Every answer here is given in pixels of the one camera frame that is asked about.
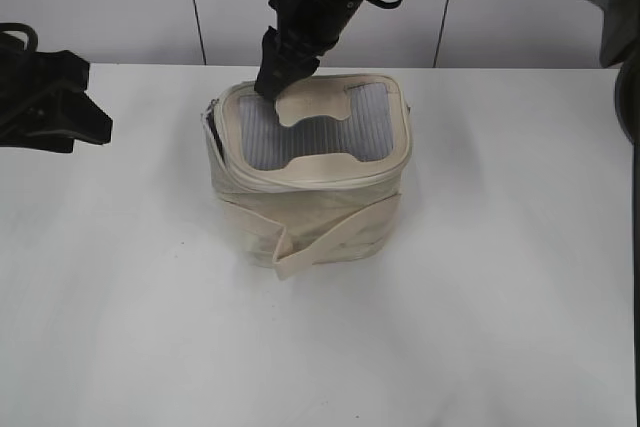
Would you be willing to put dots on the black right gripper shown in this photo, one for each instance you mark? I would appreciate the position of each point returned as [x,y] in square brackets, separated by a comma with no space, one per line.
[304,30]

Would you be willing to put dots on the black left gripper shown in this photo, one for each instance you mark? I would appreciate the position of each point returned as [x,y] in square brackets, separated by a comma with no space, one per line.
[44,101]

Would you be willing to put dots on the cream bag with silver window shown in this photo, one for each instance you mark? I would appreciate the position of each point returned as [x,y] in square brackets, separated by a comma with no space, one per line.
[312,177]

